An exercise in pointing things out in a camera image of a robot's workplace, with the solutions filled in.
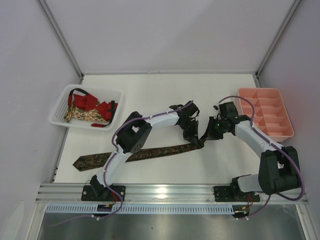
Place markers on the dark brown patterned tie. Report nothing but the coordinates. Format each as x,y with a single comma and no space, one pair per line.
98,160

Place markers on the left aluminium frame post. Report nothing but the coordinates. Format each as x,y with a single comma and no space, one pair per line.
45,9

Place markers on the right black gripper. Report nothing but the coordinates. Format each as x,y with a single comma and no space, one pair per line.
211,130

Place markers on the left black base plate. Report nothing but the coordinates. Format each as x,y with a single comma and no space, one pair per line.
89,195

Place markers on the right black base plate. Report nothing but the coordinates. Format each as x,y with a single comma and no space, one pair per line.
233,194

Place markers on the red tie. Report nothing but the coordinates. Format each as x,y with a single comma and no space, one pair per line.
86,101

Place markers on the right aluminium frame post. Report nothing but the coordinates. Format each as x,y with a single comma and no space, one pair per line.
278,36

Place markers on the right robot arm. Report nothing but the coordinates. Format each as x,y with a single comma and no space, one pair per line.
278,170

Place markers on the beige floral tie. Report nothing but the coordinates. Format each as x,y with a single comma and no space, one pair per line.
88,116

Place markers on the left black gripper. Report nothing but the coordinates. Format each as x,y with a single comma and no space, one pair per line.
191,133

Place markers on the aluminium frame post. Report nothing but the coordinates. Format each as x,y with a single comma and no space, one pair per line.
278,36
45,9

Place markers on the white plastic basket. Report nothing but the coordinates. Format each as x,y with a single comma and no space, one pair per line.
101,93

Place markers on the white slotted cable duct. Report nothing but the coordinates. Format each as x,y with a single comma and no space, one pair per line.
211,209

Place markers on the aluminium mounting rail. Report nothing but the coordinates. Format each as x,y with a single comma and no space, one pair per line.
139,193

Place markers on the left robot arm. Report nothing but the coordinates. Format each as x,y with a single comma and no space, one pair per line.
131,136

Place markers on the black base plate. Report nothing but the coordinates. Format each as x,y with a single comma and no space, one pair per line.
89,195
233,194

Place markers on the pink divided organizer tray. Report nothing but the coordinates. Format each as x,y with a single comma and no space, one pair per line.
268,110

